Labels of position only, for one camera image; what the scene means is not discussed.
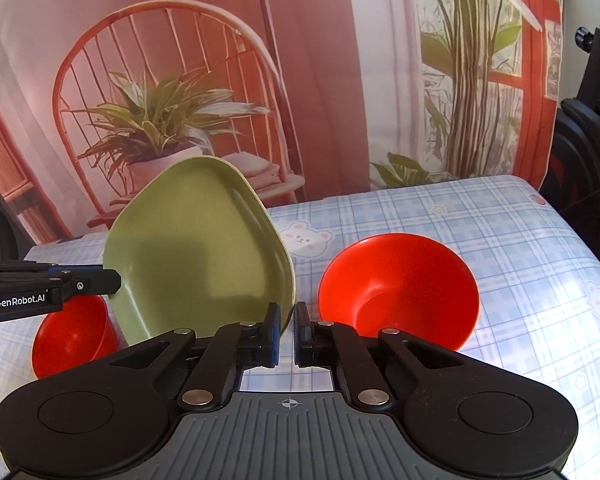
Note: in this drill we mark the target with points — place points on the printed backdrop cloth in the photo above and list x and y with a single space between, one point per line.
330 85

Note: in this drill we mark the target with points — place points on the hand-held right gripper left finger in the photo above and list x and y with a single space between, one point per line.
277 336

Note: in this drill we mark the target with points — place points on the red bowl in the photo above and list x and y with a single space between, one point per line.
72 335
410 280

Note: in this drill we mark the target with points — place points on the blue plaid bear cloth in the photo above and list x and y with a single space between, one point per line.
520 270

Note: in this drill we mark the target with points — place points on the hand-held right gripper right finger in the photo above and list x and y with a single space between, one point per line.
296 347

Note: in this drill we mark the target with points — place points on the black metal equipment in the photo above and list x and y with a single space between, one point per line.
587 160

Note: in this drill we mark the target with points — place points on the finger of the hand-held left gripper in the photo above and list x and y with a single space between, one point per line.
92 282

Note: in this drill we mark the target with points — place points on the green plate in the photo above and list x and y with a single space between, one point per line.
195 250

